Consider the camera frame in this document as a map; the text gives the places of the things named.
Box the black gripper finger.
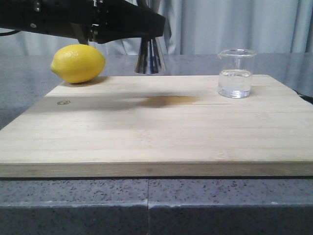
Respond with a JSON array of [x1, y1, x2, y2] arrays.
[[91, 0, 166, 44]]

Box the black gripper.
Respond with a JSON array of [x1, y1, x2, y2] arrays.
[[0, 0, 96, 45]]

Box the steel double jigger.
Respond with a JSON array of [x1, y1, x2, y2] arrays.
[[134, 0, 168, 74]]

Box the small glass beaker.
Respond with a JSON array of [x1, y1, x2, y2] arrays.
[[218, 48, 257, 98]]

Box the yellow lemon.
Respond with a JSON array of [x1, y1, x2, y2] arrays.
[[50, 44, 106, 84]]

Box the grey curtain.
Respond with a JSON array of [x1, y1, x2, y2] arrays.
[[0, 0, 313, 55]]

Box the wooden cutting board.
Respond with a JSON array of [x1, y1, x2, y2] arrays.
[[0, 74, 313, 178]]

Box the black cable at left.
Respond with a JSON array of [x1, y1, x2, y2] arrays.
[[0, 28, 22, 37]]

